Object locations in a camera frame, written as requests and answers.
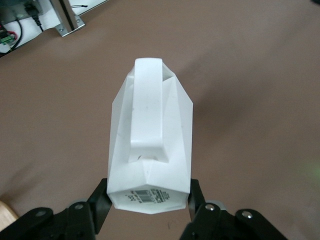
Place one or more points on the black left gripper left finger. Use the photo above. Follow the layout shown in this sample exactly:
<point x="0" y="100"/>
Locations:
<point x="82" y="217"/>

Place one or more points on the white faceted plastic cup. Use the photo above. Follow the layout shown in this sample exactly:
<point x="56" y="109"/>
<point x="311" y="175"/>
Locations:
<point x="150" y="130"/>

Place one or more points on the wooden cup rack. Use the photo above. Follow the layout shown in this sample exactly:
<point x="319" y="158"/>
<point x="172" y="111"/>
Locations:
<point x="6" y="213"/>

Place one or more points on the aluminium post with bracket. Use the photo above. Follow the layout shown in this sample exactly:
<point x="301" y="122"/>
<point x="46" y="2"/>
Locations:
<point x="68" y="22"/>

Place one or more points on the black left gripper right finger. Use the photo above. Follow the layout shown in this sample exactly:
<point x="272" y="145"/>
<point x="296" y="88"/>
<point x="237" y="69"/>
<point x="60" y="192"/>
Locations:
<point x="207" y="222"/>

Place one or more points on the small green circuit board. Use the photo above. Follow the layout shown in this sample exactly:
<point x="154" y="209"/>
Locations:
<point x="5" y="40"/>

